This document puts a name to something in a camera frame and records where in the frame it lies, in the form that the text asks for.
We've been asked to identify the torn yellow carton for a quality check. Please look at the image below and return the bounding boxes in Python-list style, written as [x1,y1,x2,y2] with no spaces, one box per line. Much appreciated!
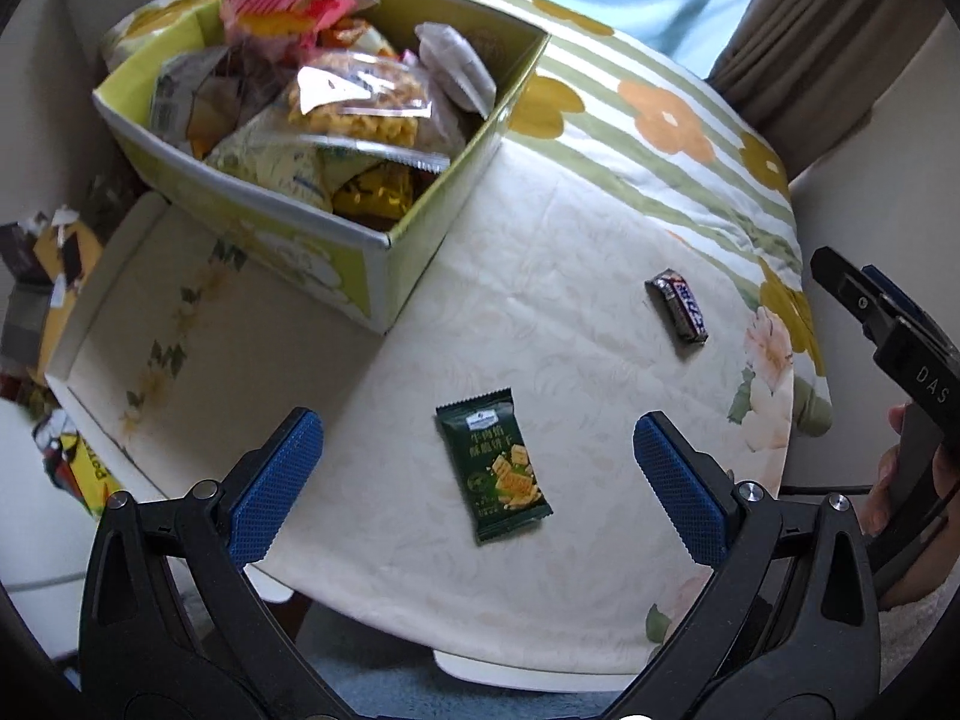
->
[34,208,106,297]

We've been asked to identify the yellow-green cardboard box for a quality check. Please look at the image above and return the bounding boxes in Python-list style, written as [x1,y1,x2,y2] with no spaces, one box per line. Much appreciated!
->
[91,0,552,335]

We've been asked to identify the golden snack packet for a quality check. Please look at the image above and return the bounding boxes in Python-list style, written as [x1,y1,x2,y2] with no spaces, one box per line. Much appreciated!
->
[332,161,421,226]

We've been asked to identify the brown chocolate bar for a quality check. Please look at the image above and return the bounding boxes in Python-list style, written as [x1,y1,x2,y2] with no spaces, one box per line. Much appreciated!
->
[646,268,710,346]

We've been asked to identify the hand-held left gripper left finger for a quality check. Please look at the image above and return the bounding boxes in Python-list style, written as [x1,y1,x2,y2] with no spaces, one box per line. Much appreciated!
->
[79,407,353,720]

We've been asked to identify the red orange snack packet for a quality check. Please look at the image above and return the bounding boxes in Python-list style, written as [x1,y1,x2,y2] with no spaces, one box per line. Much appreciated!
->
[319,15,398,61]

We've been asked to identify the floral striped quilt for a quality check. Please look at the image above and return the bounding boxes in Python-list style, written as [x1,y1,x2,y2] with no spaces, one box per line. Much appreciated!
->
[101,0,833,436]

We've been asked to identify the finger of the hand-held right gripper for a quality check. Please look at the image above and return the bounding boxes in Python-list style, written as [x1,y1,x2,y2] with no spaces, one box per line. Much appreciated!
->
[862,265,938,335]
[810,246,905,365]

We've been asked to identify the clear bag of orange snacks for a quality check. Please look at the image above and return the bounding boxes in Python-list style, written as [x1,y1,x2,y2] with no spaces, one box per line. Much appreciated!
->
[285,51,451,170]

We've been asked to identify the beige curtain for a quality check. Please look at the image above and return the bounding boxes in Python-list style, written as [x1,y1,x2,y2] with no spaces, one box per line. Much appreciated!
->
[709,0,931,181]

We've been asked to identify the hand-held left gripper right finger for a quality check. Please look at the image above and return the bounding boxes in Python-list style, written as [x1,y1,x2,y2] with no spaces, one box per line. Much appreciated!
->
[600,411,882,720]

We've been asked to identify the yellow red printed bag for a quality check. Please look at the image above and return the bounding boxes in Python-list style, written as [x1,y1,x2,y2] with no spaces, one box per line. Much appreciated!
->
[31,412,125,518]

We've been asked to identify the person's right hand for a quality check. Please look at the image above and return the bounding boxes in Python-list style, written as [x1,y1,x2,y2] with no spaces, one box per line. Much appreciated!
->
[861,403,960,610]

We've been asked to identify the dark green snack packet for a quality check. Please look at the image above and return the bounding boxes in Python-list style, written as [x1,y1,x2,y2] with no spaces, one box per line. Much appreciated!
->
[436,388,554,545]

